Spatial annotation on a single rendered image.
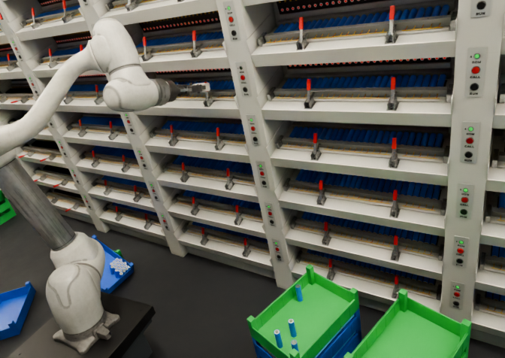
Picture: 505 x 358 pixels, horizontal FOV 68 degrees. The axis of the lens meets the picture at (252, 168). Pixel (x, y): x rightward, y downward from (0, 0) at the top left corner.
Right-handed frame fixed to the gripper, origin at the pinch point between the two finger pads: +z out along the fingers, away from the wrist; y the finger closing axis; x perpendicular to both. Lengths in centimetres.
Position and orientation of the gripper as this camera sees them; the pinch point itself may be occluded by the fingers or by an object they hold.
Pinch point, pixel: (201, 87)
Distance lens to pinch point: 148.8
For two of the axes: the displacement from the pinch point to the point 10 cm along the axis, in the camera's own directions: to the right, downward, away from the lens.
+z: 5.5, -2.5, 8.0
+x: -0.5, -9.6, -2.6
